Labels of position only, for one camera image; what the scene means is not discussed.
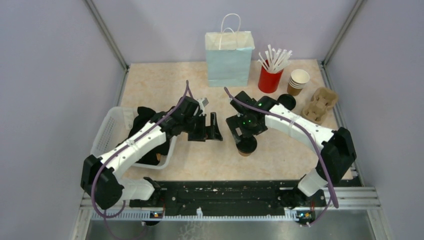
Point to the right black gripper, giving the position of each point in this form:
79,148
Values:
234,122

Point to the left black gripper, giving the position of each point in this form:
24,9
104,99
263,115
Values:
206,132

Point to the black plastic cup lid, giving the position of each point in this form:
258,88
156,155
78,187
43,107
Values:
248,144

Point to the brown paper coffee cup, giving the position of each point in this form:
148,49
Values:
245,154

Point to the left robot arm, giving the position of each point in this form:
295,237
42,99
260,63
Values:
102,176

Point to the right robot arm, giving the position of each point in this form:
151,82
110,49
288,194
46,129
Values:
334,148

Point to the stack of black lids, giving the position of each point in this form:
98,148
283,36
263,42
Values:
288,101

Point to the red ribbed straw cup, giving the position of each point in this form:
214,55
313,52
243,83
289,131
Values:
268,82

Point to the black cloth in basket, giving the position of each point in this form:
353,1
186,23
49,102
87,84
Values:
154,156

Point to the stacked brown paper cups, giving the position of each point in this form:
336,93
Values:
297,81

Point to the white wrapped straws bundle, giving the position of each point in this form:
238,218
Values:
275,60

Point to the light blue paper bag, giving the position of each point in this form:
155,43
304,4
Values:
229,55

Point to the cardboard cup carrier tray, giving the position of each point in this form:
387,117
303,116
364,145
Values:
322,101

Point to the clear plastic basket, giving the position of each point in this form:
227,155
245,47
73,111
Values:
115,128

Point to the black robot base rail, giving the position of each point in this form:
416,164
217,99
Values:
228,198

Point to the white toothed cable rail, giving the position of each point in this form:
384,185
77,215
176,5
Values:
157,216

